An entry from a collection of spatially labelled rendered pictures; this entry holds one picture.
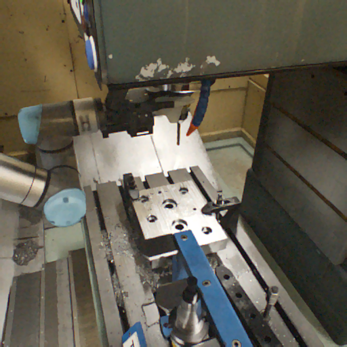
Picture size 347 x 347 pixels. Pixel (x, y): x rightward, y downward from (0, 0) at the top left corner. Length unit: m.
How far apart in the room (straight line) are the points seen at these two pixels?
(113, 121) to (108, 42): 0.40
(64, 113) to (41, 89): 1.09
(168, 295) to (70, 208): 0.23
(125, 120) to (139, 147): 1.05
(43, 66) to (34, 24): 0.19
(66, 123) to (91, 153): 1.07
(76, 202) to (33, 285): 0.72
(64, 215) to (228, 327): 0.34
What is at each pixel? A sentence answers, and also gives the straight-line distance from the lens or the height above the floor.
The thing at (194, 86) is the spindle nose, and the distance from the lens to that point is 0.66.
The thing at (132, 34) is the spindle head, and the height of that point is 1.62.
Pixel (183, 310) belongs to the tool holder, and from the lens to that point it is 0.49.
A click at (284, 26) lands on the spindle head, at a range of 0.41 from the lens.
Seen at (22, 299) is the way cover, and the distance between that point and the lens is 1.26.
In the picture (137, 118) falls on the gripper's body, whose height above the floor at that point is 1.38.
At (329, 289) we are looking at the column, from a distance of 1.22.
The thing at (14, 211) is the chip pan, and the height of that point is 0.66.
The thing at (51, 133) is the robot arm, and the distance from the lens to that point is 0.69.
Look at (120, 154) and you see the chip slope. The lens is 1.73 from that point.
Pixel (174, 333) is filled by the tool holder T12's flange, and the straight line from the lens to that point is 0.53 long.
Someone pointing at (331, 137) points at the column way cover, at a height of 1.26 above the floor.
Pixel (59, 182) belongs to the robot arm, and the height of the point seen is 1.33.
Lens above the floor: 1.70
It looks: 36 degrees down
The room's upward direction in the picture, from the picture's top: 1 degrees clockwise
